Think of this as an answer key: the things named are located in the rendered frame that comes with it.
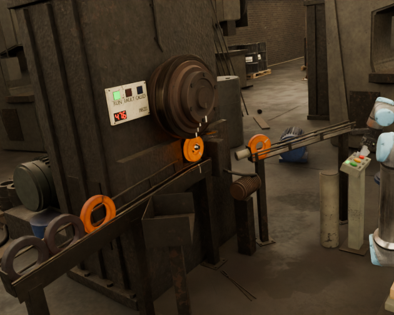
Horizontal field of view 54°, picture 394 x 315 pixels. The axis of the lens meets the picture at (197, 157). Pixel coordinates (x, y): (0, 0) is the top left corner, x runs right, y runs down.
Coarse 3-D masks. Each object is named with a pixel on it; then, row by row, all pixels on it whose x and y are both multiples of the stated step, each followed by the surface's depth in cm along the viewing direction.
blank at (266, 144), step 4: (256, 136) 253; (260, 136) 254; (264, 136) 254; (252, 140) 253; (256, 140) 254; (260, 140) 254; (264, 140) 255; (268, 140) 256; (248, 144) 255; (252, 144) 253; (264, 144) 257; (268, 144) 257; (252, 148) 254; (264, 148) 257; (252, 152) 255; (260, 152) 257; (260, 156) 258
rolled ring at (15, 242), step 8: (16, 240) 150; (24, 240) 151; (32, 240) 153; (40, 240) 156; (8, 248) 148; (16, 248) 148; (40, 248) 156; (8, 256) 146; (40, 256) 158; (48, 256) 160; (8, 264) 146; (8, 272) 147; (24, 272) 155
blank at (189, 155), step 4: (188, 140) 223; (192, 140) 224; (196, 140) 228; (200, 140) 231; (184, 144) 223; (188, 144) 222; (192, 144) 225; (200, 144) 231; (184, 148) 223; (188, 148) 223; (200, 148) 231; (184, 152) 224; (188, 152) 223; (192, 152) 226; (196, 152) 230; (200, 152) 232; (188, 156) 224; (192, 156) 226; (196, 156) 229; (200, 156) 232; (188, 160) 227; (192, 160) 226; (196, 160) 230
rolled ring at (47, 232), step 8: (64, 216) 164; (72, 216) 167; (48, 224) 161; (56, 224) 161; (80, 224) 171; (48, 232) 159; (80, 232) 171; (48, 240) 159; (48, 248) 160; (56, 248) 162; (64, 248) 168
